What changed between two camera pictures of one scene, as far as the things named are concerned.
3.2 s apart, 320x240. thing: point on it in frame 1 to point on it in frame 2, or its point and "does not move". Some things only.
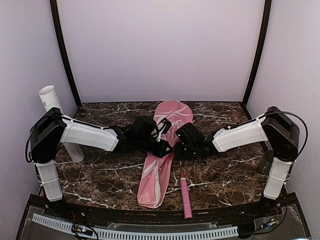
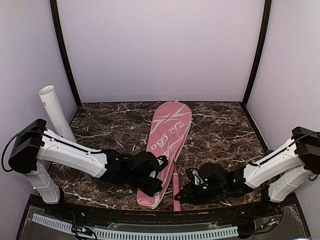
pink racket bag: [156, 176] does not move
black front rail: [100, 214] does not move
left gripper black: [161, 153] to [156, 187]
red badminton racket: [187, 209] to [176, 188]
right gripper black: [178, 153] to [191, 196]
